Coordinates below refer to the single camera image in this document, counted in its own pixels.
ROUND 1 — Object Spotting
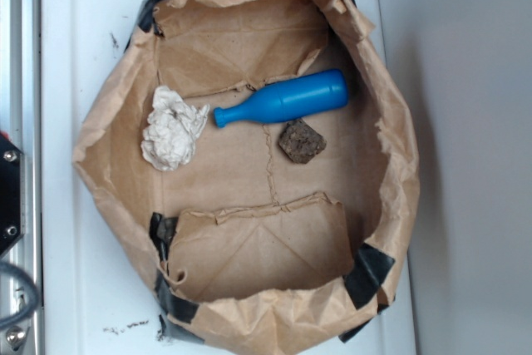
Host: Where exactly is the grey cable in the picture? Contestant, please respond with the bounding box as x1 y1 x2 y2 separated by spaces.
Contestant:
0 262 41 330

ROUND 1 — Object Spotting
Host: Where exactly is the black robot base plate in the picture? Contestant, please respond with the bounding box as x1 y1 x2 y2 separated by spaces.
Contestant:
0 134 22 257

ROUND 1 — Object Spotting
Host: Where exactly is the aluminium frame rail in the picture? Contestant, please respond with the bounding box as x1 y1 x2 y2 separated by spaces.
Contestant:
1 0 44 354

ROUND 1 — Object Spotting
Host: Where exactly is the crumpled white paper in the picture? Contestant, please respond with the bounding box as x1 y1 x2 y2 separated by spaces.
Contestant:
140 86 210 172

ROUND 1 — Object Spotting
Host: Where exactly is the blue plastic bottle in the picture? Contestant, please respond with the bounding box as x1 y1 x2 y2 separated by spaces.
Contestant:
214 69 349 128

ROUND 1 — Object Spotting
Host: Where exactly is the white tray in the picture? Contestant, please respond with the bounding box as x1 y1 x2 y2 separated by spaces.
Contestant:
39 0 419 355

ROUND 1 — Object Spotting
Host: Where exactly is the brown paper bag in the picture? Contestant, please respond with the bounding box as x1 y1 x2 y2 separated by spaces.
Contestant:
73 0 420 354

